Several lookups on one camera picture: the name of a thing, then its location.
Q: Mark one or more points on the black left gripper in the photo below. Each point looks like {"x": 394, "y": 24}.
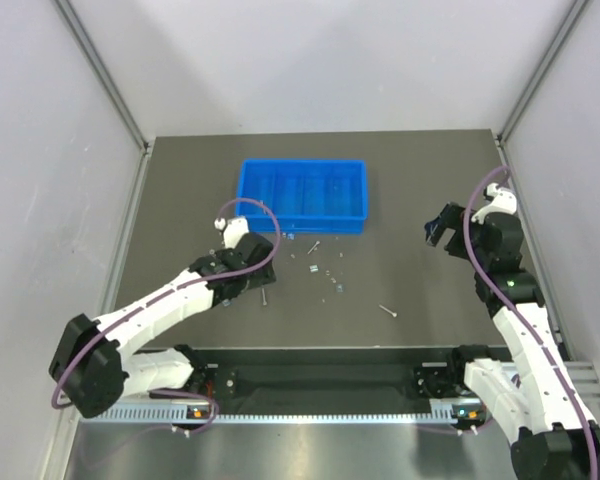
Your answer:
{"x": 253, "y": 281}

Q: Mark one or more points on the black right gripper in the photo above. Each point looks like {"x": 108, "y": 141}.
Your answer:
{"x": 450, "y": 235}

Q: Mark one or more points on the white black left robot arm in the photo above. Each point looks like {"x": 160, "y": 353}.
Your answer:
{"x": 99, "y": 361}

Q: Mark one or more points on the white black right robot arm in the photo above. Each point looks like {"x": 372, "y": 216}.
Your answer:
{"x": 551, "y": 432}

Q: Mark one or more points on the blue plastic divided bin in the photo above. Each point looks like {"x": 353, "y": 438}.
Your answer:
{"x": 306, "y": 196}

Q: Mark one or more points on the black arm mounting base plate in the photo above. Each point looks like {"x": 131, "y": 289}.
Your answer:
{"x": 315, "y": 375}

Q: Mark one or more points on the grey slotted cable duct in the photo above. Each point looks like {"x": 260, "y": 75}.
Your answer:
{"x": 259, "y": 412}

